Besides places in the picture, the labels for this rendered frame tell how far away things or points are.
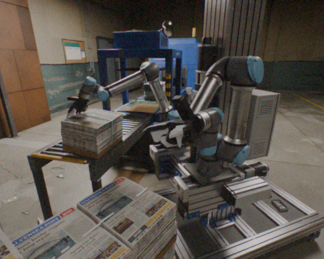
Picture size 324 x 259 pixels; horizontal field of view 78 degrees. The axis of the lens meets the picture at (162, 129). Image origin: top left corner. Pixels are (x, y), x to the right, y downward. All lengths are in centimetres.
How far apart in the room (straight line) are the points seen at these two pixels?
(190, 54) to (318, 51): 677
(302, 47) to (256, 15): 893
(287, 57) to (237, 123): 918
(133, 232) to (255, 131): 102
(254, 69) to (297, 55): 929
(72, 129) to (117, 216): 75
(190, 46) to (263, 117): 340
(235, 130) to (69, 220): 84
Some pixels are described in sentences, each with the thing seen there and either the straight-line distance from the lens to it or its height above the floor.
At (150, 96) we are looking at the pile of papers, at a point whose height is 86.
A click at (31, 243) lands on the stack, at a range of 95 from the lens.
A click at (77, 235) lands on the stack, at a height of 83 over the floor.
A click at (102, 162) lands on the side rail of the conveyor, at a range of 144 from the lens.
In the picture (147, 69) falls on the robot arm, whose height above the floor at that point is 138.
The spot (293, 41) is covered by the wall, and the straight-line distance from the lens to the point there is 1020.
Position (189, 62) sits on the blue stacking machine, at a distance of 467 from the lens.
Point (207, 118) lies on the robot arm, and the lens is 74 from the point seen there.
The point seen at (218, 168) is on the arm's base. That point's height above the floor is 86.
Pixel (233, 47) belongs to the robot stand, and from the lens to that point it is 130.
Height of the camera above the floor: 146
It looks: 20 degrees down
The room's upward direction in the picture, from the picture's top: straight up
